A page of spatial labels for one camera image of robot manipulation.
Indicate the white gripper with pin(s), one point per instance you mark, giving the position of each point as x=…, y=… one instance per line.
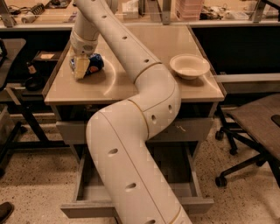
x=83, y=46

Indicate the blue pepsi can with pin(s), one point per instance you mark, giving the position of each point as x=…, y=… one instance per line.
x=95, y=65

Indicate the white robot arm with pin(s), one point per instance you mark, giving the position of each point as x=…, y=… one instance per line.
x=116, y=135

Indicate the grey drawer cabinet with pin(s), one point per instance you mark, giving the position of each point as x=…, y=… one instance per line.
x=70, y=98

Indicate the closed grey top drawer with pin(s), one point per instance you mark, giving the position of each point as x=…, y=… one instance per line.
x=181, y=130

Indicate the open grey middle drawer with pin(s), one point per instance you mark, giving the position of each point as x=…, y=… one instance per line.
x=175, y=161

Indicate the white box on bench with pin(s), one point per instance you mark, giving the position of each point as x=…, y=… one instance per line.
x=130, y=9

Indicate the black office chair left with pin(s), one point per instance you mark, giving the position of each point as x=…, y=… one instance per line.
x=10, y=48

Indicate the black office chair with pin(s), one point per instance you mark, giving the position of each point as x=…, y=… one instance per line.
x=10, y=48
x=255, y=124

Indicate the white bowl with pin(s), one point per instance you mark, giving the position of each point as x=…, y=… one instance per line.
x=189, y=66

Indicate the pink stacked trays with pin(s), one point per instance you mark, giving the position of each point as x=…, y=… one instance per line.
x=188, y=10

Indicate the black shoe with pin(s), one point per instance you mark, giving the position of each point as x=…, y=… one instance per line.
x=6, y=210

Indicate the black office chair right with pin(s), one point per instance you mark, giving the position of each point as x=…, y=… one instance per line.
x=255, y=124

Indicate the black coiled cable tool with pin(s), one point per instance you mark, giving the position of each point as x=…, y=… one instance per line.
x=31, y=15

